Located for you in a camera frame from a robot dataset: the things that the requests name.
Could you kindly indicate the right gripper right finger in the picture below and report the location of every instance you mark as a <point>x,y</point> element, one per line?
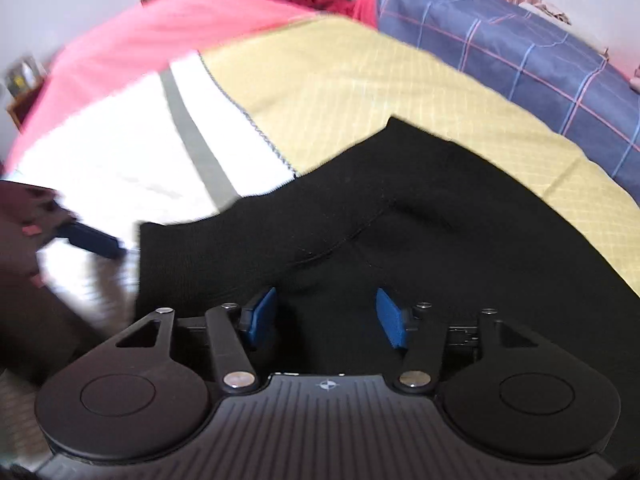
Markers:
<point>436,344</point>

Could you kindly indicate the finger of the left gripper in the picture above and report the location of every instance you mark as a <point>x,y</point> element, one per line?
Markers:
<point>91,240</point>

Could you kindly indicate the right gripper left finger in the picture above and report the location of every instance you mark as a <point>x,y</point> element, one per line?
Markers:
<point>166,354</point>

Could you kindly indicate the black pants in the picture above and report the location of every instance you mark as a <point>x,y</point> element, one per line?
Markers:
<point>422,219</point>

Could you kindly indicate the yellow patterned bed sheet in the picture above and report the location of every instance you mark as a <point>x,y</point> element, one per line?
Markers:
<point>246,117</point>

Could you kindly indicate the pink bed cover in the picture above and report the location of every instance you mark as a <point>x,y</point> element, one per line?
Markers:
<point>140,40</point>

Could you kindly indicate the blue plaid folded blanket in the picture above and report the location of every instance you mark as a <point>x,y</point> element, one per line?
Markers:
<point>533,63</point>

